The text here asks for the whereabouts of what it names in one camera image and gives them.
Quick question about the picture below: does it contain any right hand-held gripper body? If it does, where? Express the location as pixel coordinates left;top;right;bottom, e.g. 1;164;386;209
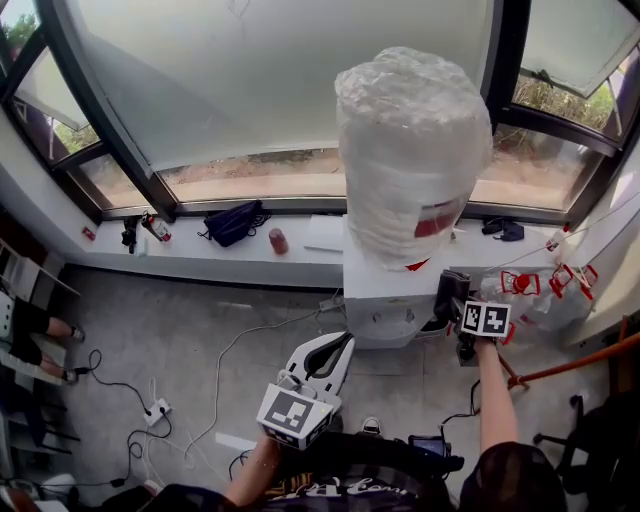
457;299;513;366

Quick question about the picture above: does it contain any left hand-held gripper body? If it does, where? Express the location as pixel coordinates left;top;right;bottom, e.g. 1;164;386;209
256;370;346;452

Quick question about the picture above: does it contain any white water dispenser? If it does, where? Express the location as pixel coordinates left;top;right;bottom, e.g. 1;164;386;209
341;214;474;350

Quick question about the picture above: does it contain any person's left forearm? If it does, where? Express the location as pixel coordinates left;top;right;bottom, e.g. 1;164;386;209
222;434;281;509

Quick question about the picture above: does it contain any person's right forearm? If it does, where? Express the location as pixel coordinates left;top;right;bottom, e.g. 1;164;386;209
472;337;521;451

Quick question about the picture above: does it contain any plastic-wrapped water bottle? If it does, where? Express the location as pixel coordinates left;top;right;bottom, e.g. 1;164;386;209
333;46;494;274

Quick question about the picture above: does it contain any black waste bin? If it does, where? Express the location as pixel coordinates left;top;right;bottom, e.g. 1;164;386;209
417;319;449;341

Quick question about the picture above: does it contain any person's black shirt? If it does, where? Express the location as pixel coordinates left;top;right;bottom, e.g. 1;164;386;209
149;432;566;512

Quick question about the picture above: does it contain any black cloth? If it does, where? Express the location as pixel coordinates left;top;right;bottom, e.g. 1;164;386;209
481;217;525;243

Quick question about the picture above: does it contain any small bottle with red label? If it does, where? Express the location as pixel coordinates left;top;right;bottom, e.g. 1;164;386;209
544;224;571;253

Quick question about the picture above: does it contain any black device with screen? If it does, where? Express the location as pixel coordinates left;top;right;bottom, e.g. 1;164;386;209
408;434;447;459

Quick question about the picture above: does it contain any white flat board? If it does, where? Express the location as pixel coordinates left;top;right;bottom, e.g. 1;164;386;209
303;213;346;254

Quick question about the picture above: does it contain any square white power strip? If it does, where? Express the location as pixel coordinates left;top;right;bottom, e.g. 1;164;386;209
143;398;174;427

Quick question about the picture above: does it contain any white window sill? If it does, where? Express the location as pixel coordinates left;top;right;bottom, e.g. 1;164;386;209
82;214;576;291

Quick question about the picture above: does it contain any dark blue bag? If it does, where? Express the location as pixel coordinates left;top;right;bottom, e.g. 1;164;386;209
197;199;272;249

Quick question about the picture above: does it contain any black office chair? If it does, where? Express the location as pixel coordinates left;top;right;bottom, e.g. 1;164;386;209
533;394;640;481

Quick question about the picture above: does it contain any small black device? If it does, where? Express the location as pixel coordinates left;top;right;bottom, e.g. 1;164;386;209
121;215;139;255

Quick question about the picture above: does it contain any white shelf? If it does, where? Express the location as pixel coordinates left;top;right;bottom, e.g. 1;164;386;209
0;237;81;301

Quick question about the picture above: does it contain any white roller blind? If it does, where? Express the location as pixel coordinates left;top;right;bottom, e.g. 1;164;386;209
64;0;494;174

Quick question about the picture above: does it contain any white cable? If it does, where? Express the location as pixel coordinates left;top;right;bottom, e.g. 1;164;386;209
183;304;346;469

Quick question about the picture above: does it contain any white rope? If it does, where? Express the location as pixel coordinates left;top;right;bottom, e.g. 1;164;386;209
482;189;640;274

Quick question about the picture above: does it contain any black cable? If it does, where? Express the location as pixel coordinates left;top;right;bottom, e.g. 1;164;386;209
74;349;174;441

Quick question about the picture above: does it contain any black window frame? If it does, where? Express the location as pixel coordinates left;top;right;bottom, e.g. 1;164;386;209
0;0;640;226

